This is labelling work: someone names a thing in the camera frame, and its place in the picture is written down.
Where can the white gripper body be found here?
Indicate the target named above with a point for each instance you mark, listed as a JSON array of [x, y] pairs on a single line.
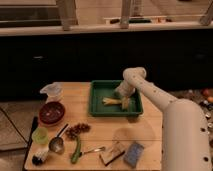
[[125, 89]]

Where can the yellow banana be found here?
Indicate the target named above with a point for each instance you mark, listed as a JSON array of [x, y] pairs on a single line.
[[123, 102]]

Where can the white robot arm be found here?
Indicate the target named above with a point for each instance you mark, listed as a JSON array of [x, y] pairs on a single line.
[[185, 140]]

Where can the green plastic tray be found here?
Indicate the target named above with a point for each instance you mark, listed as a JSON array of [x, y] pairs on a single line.
[[100, 89]]

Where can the blue sponge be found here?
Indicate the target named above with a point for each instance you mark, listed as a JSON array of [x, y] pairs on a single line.
[[133, 154]]

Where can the wooden block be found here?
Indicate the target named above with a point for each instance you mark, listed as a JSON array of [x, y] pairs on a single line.
[[112, 153]]

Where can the metal spoon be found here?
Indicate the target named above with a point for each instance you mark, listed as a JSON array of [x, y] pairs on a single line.
[[93, 150]]

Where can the brown pine cone cluster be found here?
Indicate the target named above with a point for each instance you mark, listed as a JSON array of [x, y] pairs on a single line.
[[74, 131]]

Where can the clear measuring cup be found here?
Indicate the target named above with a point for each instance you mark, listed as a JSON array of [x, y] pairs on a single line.
[[53, 91]]

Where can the dark red bowl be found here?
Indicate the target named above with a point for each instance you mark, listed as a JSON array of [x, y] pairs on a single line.
[[51, 113]]

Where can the green chili pepper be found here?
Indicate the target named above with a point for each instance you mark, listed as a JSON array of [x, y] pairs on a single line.
[[75, 155]]

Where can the metal measuring scoop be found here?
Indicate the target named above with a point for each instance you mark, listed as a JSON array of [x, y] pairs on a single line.
[[56, 144]]

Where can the light green cup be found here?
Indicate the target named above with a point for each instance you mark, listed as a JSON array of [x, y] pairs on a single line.
[[40, 136]]

